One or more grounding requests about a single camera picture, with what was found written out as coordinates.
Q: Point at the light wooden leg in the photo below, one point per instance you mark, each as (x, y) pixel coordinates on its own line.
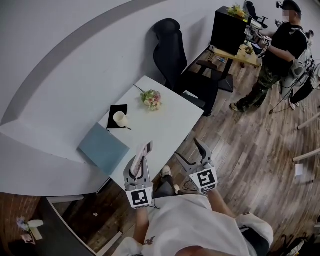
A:
(307, 155)
(310, 121)

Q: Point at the white table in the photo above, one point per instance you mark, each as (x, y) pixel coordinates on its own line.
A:
(170, 117)

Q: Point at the person's leg and shoe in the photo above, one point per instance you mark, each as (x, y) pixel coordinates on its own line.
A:
(166, 183)

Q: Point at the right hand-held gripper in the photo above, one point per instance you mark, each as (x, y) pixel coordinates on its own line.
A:
(205, 180)

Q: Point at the white paper sheet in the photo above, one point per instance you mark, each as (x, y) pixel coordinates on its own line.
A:
(299, 170)

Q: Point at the black bag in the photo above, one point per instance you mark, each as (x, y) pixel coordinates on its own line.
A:
(297, 245)

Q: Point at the person's left forearm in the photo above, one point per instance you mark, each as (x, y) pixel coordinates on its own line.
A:
(141, 225)

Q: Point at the wooden desk with black base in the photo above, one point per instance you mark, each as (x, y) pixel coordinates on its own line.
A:
(247, 58)

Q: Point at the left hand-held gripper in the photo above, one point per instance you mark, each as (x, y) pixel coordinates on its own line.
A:
(140, 197)

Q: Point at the cream cup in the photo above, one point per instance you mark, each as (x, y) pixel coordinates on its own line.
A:
(120, 119)

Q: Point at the white vase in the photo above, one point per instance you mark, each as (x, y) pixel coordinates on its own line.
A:
(35, 223)

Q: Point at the person's white shirt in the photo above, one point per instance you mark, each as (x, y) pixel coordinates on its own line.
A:
(190, 225)

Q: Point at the black cabinet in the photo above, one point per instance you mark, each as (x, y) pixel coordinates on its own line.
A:
(227, 30)

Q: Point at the yellow flowers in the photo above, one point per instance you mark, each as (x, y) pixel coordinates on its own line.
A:
(237, 10)

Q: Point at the flower bouquet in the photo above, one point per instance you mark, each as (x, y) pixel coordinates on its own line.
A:
(151, 99)

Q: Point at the person's right forearm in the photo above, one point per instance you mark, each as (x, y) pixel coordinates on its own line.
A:
(220, 203)

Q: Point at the dark desk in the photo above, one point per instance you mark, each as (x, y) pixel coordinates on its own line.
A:
(60, 230)

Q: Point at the purple flowers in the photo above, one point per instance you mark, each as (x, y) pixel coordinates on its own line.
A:
(22, 223)

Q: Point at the small potted plant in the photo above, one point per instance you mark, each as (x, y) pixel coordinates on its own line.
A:
(249, 50)

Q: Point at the black and white office chair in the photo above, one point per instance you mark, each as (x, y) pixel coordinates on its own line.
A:
(252, 10)

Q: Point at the blue folder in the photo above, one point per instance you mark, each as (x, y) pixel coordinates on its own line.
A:
(103, 147)

